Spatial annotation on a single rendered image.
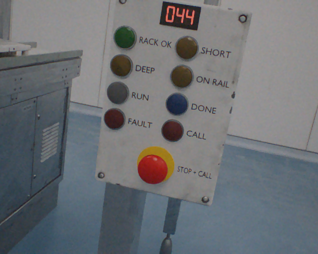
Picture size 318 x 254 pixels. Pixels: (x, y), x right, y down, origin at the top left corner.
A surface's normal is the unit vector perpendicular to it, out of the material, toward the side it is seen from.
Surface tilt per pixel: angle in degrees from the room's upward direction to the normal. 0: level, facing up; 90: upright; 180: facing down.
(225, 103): 90
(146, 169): 89
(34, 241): 0
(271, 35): 90
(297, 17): 90
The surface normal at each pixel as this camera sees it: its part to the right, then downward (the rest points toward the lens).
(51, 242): 0.15, -0.95
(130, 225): -0.19, 0.24
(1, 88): 0.97, 0.20
